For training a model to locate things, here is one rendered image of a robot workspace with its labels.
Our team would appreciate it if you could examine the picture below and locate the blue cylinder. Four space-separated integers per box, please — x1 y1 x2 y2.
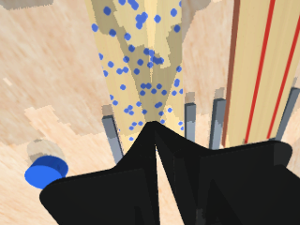
24 156 68 189

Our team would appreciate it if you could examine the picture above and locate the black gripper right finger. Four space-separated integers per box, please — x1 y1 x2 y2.
152 121 293 225

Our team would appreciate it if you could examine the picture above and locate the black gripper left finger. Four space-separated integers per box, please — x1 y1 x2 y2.
39 122 160 225

